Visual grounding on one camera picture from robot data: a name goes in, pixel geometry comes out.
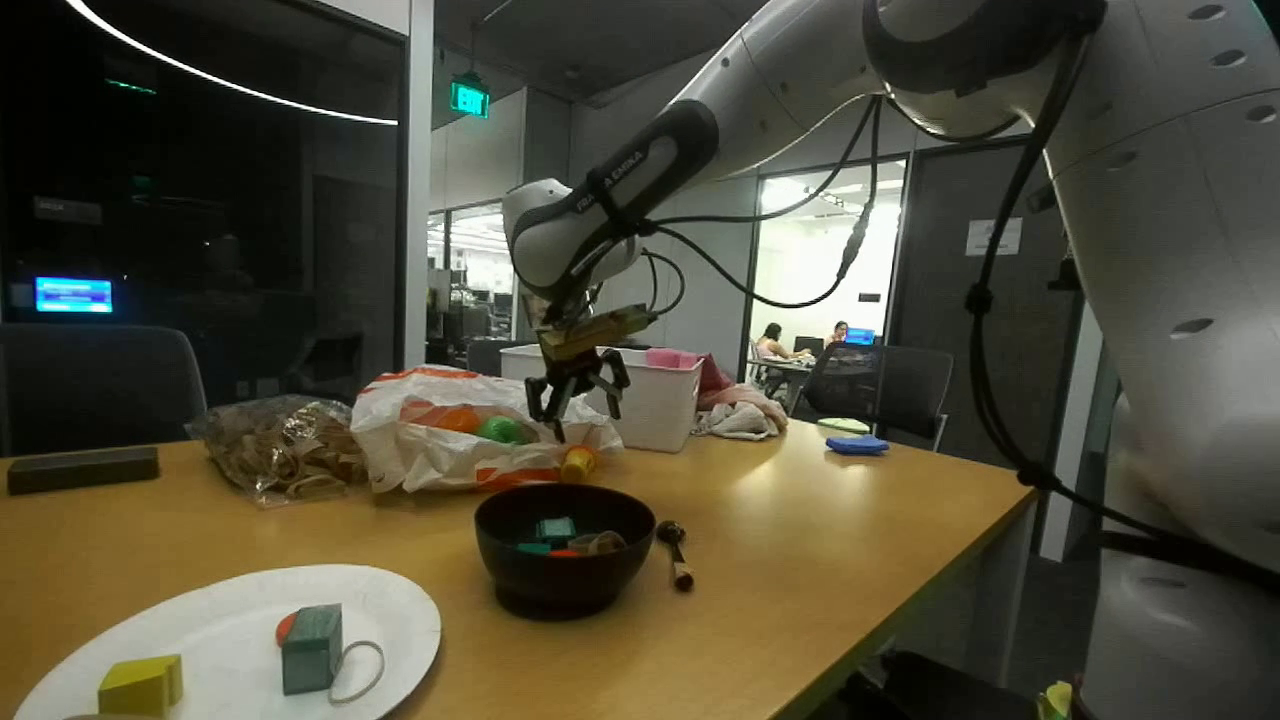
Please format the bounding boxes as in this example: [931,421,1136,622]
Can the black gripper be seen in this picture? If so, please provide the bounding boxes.
[523,305,657,435]

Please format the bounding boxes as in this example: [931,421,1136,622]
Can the green apple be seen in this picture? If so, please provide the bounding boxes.
[480,417,537,445]

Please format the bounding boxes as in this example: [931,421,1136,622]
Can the orange fruit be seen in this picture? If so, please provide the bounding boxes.
[398,395,484,435]

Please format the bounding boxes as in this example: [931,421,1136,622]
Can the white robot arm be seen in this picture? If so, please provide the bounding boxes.
[503,0,1280,567]

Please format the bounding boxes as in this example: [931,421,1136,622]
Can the yellow container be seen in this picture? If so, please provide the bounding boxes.
[559,447,598,481]

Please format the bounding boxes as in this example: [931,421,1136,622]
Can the white pink container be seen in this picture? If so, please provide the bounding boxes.
[616,347,703,452]

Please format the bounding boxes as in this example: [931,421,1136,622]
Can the crumpled white cloth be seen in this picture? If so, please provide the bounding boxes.
[696,359,787,445]

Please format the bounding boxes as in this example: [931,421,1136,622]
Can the white orange plastic bag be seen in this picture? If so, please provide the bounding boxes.
[350,363,625,492]

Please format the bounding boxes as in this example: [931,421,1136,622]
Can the black bowl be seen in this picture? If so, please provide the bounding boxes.
[476,484,657,622]

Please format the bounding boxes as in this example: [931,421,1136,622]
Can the black spoon with tape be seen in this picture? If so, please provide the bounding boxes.
[657,522,696,592]

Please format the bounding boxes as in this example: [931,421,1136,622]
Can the blue lid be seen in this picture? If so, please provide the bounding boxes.
[824,435,889,456]

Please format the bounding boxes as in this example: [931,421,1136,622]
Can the clear bag of rubber bands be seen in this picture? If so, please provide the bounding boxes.
[192,395,368,501]

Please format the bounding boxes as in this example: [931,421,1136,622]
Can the rubber band on plate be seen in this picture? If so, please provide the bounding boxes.
[329,640,383,706]

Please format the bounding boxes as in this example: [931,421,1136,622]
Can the teal block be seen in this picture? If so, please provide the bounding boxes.
[276,604,343,698]

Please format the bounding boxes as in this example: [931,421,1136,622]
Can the white paper plate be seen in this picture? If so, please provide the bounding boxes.
[11,565,438,720]

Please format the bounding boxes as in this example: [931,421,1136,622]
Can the black office chair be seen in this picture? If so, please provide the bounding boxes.
[0,323,206,456]

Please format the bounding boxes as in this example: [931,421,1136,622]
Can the blue screen monitor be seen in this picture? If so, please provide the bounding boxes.
[31,278,115,315]

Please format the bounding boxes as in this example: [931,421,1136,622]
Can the yellow block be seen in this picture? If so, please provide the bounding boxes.
[97,657,184,720]

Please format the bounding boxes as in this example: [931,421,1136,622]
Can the black eraser block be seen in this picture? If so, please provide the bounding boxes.
[8,447,161,495]

